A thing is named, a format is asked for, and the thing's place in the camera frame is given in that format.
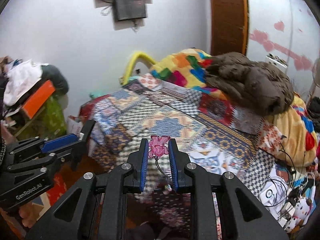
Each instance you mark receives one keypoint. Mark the brown puffer jacket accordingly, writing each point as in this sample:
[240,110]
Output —
[257,85]

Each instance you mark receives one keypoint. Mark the teal plastic toy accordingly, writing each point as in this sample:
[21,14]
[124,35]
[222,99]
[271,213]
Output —
[96,94]

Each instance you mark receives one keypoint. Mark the small black wall monitor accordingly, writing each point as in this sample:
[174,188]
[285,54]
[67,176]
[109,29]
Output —
[129,10]

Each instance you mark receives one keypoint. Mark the white shopping bag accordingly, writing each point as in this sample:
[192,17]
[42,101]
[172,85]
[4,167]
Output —
[74,125]

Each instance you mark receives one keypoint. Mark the green patterned bag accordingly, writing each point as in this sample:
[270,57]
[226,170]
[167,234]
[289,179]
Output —
[48,122]

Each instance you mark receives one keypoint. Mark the dalmatian plush toy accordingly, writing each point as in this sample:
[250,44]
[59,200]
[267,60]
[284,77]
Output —
[297,216]

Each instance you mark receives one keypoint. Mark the white sliding wardrobe with hearts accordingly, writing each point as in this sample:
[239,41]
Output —
[286,29]

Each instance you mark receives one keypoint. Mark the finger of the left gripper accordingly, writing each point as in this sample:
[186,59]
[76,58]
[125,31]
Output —
[73,152]
[60,142]

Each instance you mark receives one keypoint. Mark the white cloth pile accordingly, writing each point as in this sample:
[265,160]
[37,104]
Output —
[21,79]

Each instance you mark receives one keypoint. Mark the pink charm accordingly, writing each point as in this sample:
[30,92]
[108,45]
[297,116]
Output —
[157,149]

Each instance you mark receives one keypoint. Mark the colourful block fleece blanket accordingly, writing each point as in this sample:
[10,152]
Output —
[186,69]

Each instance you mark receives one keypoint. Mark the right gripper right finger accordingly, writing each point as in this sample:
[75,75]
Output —
[220,204]

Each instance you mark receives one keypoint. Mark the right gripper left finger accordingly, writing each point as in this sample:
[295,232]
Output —
[95,206]

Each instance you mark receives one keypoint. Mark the patchwork patterned bedspread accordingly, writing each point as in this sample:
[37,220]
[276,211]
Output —
[138,111]

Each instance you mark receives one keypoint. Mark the brown wooden door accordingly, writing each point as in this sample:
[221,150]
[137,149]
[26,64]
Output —
[229,26]

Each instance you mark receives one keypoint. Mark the standing electric fan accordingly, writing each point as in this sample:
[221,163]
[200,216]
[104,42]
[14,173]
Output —
[316,80]

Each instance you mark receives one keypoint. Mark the orange cardboard box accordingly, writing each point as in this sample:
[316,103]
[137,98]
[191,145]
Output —
[36,100]

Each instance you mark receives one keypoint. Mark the yellow foam tube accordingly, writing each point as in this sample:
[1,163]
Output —
[136,56]

